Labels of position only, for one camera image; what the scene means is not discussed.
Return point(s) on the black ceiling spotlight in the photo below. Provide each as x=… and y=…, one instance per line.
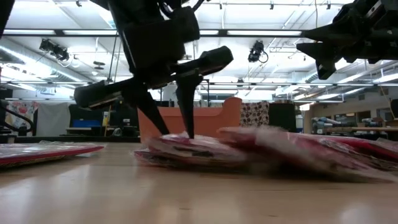
x=256, y=51
x=54, y=49

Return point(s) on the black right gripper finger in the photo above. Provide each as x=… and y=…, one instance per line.
x=326, y=56
x=332, y=33

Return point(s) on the red popcorn bag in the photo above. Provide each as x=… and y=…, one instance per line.
x=286, y=152
x=367, y=146
x=192, y=152
x=40, y=152

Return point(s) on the blue box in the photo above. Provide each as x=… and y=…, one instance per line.
x=87, y=123

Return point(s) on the wooden shelf with goods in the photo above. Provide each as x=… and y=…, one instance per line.
x=348, y=123

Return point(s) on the orange plastic basket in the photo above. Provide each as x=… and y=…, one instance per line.
x=214, y=121

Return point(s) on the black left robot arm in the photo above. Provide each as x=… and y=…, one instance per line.
x=99, y=2

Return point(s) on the dotted patterned panel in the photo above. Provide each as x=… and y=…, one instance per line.
x=254, y=113

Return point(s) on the grey hanging sheet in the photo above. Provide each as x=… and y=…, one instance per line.
x=53, y=118

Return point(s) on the black cabinet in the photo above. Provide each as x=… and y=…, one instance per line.
x=282, y=116

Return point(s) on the black aluminium rig frame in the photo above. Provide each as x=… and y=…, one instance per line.
x=222, y=32

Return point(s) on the floral patterned cloth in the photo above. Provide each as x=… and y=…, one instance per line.
x=21, y=110

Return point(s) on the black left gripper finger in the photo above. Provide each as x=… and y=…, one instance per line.
x=150, y=107
x=187, y=99

